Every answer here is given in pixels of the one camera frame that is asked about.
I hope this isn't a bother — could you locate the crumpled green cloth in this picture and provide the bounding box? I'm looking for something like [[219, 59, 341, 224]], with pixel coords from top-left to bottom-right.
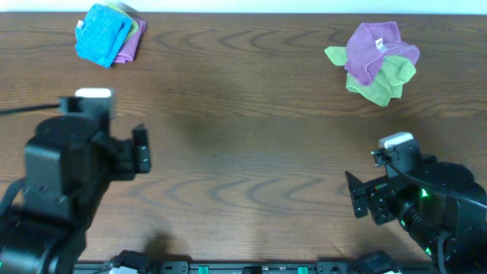
[[324, 46, 416, 107]]

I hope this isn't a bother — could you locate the blue microfiber cloth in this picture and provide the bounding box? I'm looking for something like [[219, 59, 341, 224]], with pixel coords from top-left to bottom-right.
[[75, 4, 132, 69]]

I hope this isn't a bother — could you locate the folded green cloth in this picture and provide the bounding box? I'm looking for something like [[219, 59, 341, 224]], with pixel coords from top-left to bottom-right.
[[106, 2, 140, 43]]

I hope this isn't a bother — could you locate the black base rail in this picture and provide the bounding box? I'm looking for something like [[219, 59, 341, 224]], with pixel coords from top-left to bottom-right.
[[73, 260, 437, 274]]

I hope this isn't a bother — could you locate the folded purple cloth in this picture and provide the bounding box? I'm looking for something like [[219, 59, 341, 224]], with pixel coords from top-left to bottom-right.
[[113, 18, 147, 63]]

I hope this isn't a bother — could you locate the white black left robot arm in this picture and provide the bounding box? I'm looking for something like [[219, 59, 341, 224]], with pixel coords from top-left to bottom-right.
[[1, 116, 151, 274]]

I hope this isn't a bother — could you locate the crumpled purple cloth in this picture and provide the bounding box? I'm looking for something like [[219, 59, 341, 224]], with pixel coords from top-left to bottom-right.
[[345, 21, 420, 86]]

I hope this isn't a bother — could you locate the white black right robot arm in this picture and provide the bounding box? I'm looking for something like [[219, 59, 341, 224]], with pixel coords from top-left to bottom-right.
[[345, 140, 486, 273]]

